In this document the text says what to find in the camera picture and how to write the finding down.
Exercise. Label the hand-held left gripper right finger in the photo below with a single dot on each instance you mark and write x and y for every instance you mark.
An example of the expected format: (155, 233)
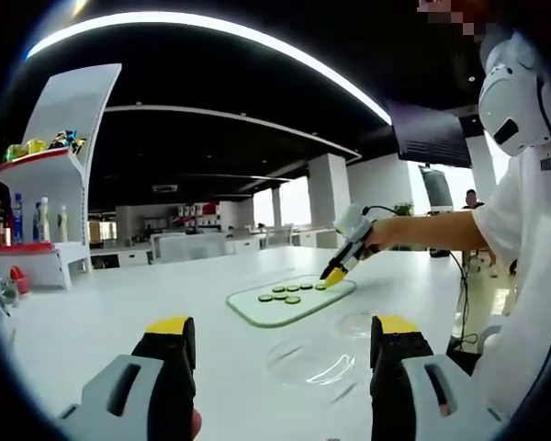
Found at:
(395, 372)

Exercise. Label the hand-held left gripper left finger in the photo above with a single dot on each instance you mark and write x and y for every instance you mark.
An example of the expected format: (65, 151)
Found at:
(165, 367)

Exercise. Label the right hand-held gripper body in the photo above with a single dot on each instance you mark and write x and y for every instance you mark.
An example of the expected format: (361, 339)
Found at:
(351, 222)

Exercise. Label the single round cucumber slice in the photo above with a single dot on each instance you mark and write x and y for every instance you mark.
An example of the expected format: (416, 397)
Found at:
(319, 287)

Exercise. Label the group of cucumber slices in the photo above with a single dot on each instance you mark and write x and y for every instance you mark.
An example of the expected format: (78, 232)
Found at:
(293, 288)

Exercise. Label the clear glass petri dish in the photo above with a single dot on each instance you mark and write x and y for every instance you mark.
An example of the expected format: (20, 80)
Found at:
(353, 327)

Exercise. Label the person's right hand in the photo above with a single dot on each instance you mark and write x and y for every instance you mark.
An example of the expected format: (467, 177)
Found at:
(381, 236)

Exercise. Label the person's left hand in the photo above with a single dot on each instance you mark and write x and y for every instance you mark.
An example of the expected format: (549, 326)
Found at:
(197, 422)

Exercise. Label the white green-rimmed cutting board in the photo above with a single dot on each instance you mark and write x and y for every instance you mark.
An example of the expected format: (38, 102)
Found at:
(312, 307)

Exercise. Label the green potted plant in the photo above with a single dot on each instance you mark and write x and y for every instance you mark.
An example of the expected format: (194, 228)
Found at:
(404, 209)

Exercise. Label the white mesh office chair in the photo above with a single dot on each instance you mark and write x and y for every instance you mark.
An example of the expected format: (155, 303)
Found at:
(280, 234)

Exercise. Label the standing display screen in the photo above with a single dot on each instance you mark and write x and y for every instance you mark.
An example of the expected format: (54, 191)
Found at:
(436, 188)

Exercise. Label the long white office desk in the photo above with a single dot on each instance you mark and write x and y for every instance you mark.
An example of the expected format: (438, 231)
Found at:
(133, 257)

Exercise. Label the dark ceiling grille panel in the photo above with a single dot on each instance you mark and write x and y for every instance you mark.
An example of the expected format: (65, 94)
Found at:
(434, 138)

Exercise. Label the white chair back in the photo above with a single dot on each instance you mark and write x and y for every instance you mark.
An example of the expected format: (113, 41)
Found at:
(190, 246)

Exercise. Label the red cup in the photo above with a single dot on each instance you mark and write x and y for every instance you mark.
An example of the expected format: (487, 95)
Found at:
(19, 278)

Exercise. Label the ceiling air vent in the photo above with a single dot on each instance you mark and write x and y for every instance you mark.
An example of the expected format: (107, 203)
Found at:
(165, 188)

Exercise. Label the clear glass jar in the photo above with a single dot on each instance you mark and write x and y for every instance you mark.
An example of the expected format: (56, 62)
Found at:
(2, 294)

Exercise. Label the row of drink bottles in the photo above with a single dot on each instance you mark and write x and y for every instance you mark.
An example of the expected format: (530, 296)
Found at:
(44, 220)

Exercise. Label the white chest-worn device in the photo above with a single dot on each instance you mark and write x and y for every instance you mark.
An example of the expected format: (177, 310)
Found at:
(509, 92)

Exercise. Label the black yellow snack packet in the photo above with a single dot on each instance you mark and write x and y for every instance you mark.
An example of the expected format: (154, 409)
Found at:
(78, 144)

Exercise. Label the curved ceiling light strip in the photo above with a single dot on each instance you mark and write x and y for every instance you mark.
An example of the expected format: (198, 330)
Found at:
(211, 22)

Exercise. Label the blue snack packet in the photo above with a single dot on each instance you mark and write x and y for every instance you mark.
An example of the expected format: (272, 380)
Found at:
(64, 138)

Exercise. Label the green snack packet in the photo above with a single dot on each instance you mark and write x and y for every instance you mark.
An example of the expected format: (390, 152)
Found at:
(16, 151)

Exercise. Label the white display shelf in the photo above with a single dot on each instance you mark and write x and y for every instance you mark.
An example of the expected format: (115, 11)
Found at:
(69, 105)

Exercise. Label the red white wall display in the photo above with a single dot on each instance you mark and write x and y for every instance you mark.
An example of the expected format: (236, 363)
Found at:
(195, 214)

